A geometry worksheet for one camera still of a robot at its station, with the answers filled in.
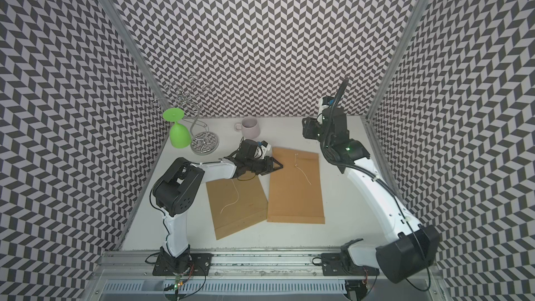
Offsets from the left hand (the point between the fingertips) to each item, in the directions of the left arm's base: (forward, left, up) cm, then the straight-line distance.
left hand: (280, 169), depth 92 cm
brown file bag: (-14, +18, -5) cm, 24 cm away
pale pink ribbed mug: (+26, +17, -1) cm, 31 cm away
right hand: (+4, -10, +25) cm, 27 cm away
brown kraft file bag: (-6, -7, -9) cm, 13 cm away
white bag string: (-14, +20, -4) cm, 25 cm away
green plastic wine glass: (+5, +41, +16) cm, 44 cm away
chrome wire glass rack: (+18, +38, +25) cm, 49 cm away
